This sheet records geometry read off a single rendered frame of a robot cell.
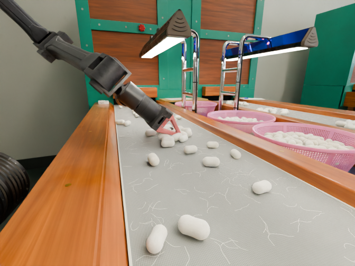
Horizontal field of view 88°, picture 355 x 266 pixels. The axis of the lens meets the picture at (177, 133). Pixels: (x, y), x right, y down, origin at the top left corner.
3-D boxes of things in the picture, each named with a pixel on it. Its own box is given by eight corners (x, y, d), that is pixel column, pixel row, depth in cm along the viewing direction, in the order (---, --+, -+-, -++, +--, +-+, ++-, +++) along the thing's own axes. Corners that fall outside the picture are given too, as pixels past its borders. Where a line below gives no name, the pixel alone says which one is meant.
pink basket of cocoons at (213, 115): (250, 153, 61) (254, 125, 58) (193, 135, 80) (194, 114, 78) (283, 138, 77) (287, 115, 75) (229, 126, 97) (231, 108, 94)
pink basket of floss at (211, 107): (207, 124, 102) (208, 107, 99) (166, 119, 114) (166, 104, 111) (221, 116, 124) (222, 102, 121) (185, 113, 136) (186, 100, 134)
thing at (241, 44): (234, 126, 97) (243, 32, 85) (215, 119, 115) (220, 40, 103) (263, 123, 103) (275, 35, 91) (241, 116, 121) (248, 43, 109)
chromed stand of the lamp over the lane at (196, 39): (161, 133, 85) (158, 24, 72) (152, 123, 103) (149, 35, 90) (198, 129, 91) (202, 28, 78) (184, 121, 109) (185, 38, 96)
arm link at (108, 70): (32, 48, 63) (55, 27, 65) (47, 60, 68) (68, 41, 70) (89, 85, 40) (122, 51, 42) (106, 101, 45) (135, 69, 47)
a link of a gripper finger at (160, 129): (180, 122, 60) (159, 104, 56) (189, 127, 54) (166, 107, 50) (167, 138, 60) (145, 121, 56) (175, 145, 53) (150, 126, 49)
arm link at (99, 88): (87, 81, 42) (113, 55, 43) (87, 86, 52) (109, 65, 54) (128, 116, 47) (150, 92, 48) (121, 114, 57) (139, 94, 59)
